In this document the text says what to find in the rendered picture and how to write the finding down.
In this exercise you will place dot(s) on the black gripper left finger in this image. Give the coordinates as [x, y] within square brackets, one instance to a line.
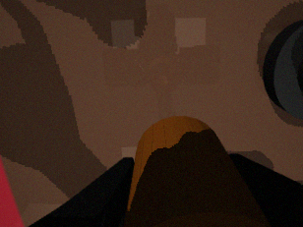
[101, 204]

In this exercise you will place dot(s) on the orange cylinder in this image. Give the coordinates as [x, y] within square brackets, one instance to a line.
[183, 177]

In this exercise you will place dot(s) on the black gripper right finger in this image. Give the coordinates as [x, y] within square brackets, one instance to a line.
[280, 198]

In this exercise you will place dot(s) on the dark grey round pedestal with shaft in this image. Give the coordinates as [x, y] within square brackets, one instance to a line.
[283, 70]

